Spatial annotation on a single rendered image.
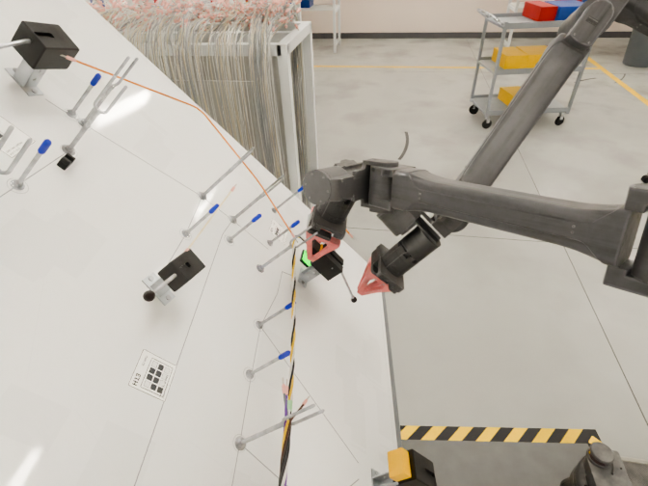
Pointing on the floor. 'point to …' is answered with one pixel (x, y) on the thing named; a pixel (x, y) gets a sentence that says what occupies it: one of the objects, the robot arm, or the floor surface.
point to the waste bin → (636, 50)
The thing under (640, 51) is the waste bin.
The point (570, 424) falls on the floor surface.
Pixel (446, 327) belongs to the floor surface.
